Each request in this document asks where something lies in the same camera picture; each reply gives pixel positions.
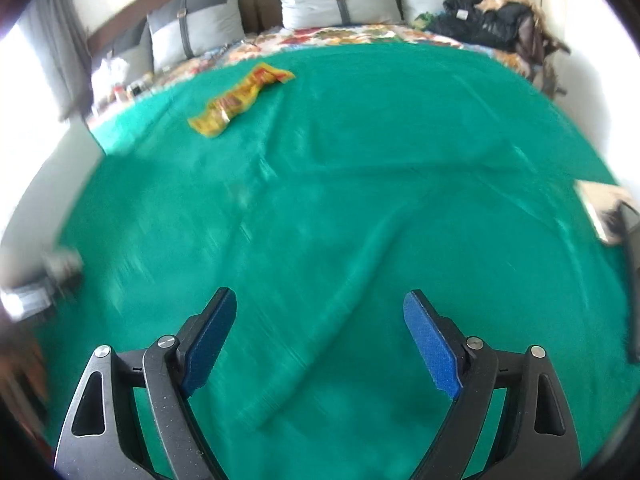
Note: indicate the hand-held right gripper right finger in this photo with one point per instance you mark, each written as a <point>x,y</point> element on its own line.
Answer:
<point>432,345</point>

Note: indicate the floral bedsheet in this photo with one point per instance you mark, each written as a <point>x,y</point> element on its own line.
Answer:
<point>340,35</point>

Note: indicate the green crumpled cloth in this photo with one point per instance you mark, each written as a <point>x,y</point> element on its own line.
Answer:
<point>424,19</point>

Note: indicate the black jacket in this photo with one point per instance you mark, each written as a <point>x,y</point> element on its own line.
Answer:
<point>480,25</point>

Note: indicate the white grey clutter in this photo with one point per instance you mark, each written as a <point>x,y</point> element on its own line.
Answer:
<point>60,262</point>

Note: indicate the brown handbag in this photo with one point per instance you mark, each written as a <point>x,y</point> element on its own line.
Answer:
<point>542,40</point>

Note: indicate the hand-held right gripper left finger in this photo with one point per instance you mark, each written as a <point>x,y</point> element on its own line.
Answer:
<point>210,340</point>

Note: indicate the grey curtain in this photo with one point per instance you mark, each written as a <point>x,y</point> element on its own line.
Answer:
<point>55,50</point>

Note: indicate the dark blurred object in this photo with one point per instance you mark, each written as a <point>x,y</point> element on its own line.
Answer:
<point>631,285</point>

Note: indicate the yellow red snack packet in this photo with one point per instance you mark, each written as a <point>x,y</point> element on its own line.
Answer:
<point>235,102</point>

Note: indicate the white flat box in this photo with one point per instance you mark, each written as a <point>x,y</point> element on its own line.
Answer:
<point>592,205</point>

